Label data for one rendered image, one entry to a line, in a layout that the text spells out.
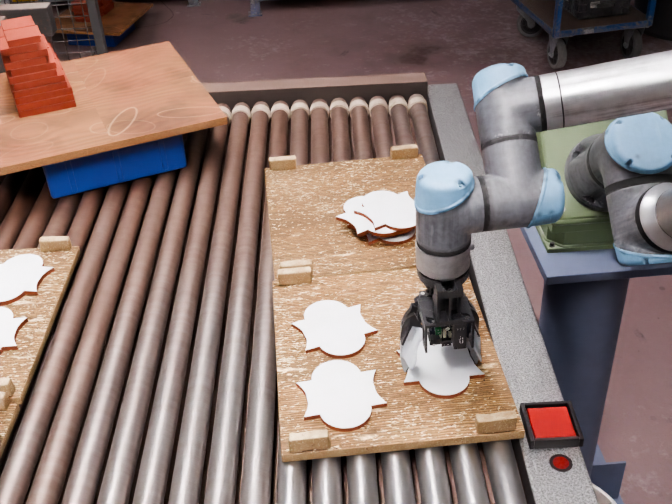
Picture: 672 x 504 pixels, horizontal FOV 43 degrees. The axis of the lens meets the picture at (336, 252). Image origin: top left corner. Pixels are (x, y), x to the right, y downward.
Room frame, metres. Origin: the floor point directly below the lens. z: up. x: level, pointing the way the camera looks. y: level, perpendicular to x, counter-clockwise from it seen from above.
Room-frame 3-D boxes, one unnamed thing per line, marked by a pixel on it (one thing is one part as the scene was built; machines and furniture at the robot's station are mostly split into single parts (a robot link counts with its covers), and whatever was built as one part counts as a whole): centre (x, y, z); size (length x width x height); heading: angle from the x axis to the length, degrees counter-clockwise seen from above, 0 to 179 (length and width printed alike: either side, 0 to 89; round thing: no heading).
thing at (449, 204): (0.95, -0.15, 1.25); 0.09 x 0.08 x 0.11; 94
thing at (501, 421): (0.84, -0.22, 0.95); 0.06 x 0.02 x 0.03; 94
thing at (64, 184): (1.76, 0.52, 0.97); 0.31 x 0.31 x 0.10; 22
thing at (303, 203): (1.44, -0.04, 0.93); 0.41 x 0.35 x 0.02; 5
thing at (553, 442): (0.86, -0.30, 0.92); 0.08 x 0.08 x 0.02; 0
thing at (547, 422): (0.86, -0.30, 0.92); 0.06 x 0.06 x 0.01; 0
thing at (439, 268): (0.96, -0.15, 1.17); 0.08 x 0.08 x 0.05
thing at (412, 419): (1.03, -0.07, 0.93); 0.41 x 0.35 x 0.02; 4
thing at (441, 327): (0.95, -0.15, 1.09); 0.09 x 0.08 x 0.12; 4
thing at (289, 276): (1.22, 0.08, 0.95); 0.06 x 0.02 x 0.03; 94
